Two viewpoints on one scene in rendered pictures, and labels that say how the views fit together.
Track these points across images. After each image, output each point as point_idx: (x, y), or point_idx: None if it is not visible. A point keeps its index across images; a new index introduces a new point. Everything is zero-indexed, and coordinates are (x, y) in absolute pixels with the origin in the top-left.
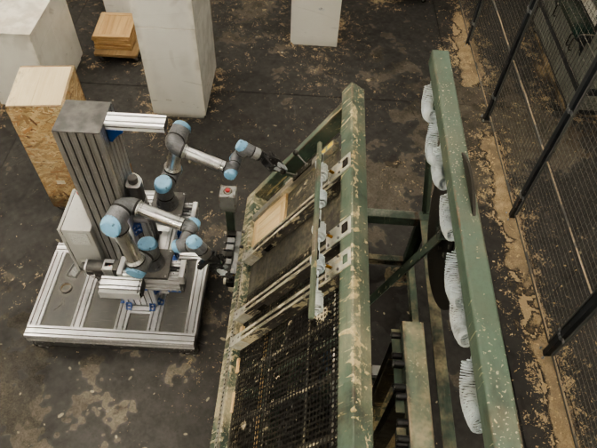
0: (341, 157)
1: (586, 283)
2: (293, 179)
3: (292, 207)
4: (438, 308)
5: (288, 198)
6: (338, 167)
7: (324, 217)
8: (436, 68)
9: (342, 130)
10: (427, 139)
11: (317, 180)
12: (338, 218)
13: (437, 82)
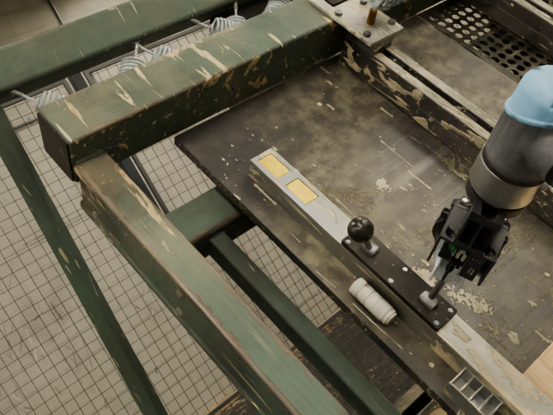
0: (322, 22)
1: (226, 399)
2: (448, 310)
3: (532, 295)
4: (416, 384)
5: (525, 366)
6: (352, 13)
7: (471, 101)
8: (19, 40)
9: (238, 58)
10: (103, 309)
11: None
12: (448, 53)
13: (67, 23)
